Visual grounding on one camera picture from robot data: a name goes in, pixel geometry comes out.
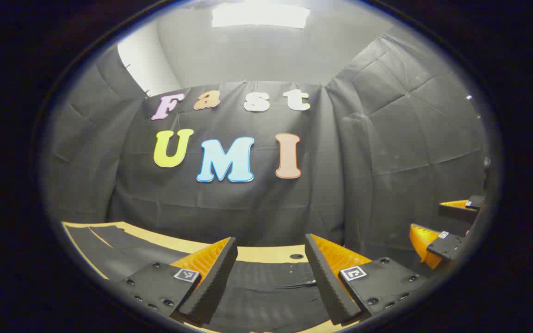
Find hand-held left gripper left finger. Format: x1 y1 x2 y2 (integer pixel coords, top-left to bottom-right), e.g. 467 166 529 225
118 237 238 325

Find dark grey jeans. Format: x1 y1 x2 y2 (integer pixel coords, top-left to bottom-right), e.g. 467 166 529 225
65 225 341 333

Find white ceiling light panel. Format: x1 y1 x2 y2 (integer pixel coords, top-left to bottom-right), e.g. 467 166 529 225
211 4 311 29

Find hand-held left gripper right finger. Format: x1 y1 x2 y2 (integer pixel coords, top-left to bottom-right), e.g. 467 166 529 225
304 233 430 326

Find black backdrop cloth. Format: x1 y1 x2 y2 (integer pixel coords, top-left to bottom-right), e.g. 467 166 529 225
44 35 489 278

